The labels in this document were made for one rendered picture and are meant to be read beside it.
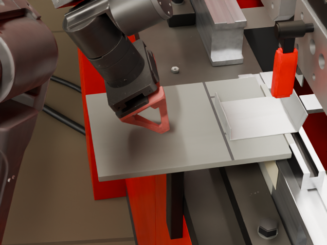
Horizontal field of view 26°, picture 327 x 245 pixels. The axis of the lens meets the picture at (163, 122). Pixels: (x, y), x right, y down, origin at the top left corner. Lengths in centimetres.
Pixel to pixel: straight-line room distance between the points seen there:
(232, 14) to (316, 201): 48
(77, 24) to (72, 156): 163
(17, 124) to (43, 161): 194
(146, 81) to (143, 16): 9
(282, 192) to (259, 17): 57
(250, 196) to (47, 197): 136
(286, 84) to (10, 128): 38
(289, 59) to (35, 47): 35
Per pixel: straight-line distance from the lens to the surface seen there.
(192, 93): 106
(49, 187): 236
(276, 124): 101
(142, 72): 90
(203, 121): 101
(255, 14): 150
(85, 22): 85
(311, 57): 79
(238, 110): 103
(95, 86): 200
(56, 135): 256
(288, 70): 79
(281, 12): 88
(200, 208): 106
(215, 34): 132
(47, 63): 53
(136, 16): 84
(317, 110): 105
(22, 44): 50
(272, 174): 103
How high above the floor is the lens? 164
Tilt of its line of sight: 39 degrees down
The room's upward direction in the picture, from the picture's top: straight up
